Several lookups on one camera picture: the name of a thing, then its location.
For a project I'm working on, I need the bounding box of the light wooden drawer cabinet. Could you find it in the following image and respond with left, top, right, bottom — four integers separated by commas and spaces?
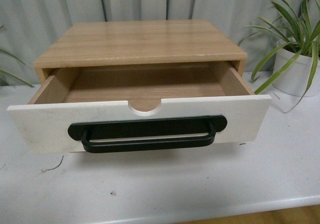
33, 19, 247, 82

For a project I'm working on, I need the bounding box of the white front wooden drawer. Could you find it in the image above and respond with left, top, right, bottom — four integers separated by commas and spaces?
8, 62, 272, 153

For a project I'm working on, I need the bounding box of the white plant pot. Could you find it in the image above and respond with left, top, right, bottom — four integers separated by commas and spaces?
272, 55, 320, 97

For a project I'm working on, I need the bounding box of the grey pleated curtain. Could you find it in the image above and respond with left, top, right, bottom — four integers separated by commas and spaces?
0, 0, 302, 84

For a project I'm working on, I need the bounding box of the green spider plant right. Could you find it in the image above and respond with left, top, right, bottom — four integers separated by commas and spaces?
250, 0, 320, 106

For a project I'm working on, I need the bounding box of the green plant leaves left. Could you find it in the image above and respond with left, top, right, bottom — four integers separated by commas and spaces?
0, 24, 35, 88

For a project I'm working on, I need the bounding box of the black metal drawer handle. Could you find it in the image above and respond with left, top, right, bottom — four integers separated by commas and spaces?
68, 115, 228, 153

